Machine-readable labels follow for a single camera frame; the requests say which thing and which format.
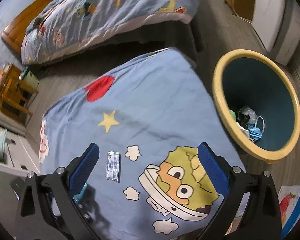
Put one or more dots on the strawberry print cardboard box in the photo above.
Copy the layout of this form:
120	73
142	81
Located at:
292	205

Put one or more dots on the wooden nightstand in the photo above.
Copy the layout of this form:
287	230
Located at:
242	5

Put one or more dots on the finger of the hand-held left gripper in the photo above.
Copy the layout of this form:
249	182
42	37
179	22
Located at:
82	192

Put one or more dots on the silver foil packet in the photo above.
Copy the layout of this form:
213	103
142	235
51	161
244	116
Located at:
113	166

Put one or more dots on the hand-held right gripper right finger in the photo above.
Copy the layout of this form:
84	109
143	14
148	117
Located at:
212	170

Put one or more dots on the green wrapper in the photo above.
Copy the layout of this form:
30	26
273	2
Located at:
233	116

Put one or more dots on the white low cabinet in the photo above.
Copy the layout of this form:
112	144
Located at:
12	150

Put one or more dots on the wooden bed headboard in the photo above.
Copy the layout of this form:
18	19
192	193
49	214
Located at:
22	22

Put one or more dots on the black crumpled bag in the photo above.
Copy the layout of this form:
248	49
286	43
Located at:
245	116

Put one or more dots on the green and white bag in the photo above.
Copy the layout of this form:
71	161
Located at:
30	78

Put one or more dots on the white air purifier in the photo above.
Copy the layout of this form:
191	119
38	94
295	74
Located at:
267	10

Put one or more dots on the cartoon printed blue tablecloth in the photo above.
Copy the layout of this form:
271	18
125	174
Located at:
152	92

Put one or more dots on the dark bed base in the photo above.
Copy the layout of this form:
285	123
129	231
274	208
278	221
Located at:
152	42

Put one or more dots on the wooden chair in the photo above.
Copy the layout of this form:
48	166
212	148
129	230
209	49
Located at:
12	100

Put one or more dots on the yellow-rimmed teal trash bin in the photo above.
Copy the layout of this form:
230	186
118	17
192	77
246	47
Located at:
265	85

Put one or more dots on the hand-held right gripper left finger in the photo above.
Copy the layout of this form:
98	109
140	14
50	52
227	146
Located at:
83	170

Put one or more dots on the grey cabinet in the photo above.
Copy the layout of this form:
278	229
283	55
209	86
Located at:
290	37

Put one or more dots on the bed with blue cartoon quilt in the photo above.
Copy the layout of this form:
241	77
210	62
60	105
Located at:
127	12

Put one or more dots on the blue face mask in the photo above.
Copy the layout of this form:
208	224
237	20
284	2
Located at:
255	131

